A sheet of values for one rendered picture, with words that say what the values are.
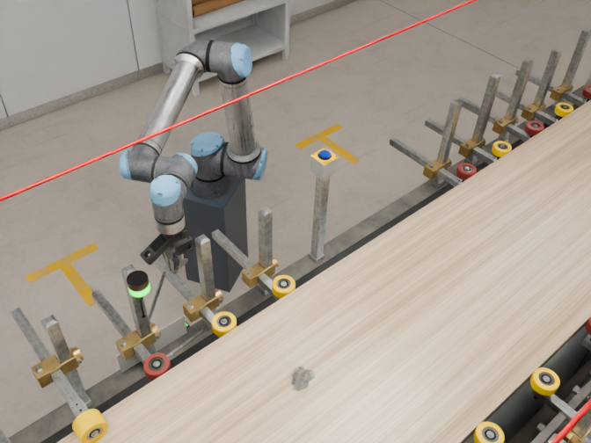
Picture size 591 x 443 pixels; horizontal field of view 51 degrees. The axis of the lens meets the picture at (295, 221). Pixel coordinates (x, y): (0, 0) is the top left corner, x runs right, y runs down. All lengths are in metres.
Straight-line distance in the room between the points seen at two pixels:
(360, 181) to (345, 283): 1.86
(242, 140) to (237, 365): 1.04
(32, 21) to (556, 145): 3.20
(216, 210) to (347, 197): 1.19
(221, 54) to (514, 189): 1.29
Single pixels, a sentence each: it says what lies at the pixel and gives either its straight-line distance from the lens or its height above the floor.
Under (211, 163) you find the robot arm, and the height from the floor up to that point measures 0.80.
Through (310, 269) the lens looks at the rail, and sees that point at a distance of 2.42.
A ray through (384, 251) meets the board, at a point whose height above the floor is 0.90.
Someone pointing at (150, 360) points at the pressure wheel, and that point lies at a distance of 1.96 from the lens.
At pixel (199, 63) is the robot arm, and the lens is 2.28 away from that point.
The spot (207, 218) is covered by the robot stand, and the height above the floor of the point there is 0.51.
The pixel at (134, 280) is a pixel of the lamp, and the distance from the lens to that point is 1.79.
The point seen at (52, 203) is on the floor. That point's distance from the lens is 3.94.
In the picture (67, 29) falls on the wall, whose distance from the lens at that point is 4.54.
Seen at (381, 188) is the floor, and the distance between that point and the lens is 3.90.
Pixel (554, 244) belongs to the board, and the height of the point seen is 0.90.
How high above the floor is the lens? 2.52
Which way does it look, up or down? 44 degrees down
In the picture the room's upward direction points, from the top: 2 degrees clockwise
